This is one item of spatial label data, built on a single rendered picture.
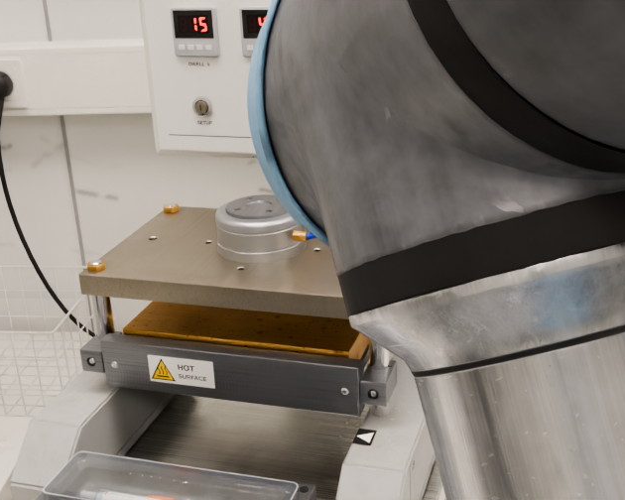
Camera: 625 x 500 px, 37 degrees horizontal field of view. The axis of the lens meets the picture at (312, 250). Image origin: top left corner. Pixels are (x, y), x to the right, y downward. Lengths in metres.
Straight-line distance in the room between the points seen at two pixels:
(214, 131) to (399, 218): 0.73
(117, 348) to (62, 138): 0.70
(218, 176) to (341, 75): 1.17
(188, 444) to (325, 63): 0.67
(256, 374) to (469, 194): 0.55
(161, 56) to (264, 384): 0.37
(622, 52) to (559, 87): 0.02
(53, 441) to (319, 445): 0.24
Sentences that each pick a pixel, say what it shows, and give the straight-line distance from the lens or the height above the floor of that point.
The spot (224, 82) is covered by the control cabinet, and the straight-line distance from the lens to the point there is 0.96.
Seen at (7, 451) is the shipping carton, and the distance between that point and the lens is 1.12.
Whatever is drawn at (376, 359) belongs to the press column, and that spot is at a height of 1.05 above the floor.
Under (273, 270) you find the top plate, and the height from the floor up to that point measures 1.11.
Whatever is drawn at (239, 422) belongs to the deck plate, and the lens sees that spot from 0.93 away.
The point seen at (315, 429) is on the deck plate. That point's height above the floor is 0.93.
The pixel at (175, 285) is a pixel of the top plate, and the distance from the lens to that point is 0.79.
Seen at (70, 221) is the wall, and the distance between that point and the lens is 1.52.
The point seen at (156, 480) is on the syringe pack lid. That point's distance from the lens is 0.73.
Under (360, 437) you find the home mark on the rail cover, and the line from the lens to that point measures 0.76.
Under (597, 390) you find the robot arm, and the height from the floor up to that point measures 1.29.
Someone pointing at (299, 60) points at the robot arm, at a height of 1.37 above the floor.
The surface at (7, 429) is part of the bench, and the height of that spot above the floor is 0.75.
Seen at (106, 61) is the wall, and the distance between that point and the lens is 1.38.
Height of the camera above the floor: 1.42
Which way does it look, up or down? 22 degrees down
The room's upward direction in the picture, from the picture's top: 3 degrees counter-clockwise
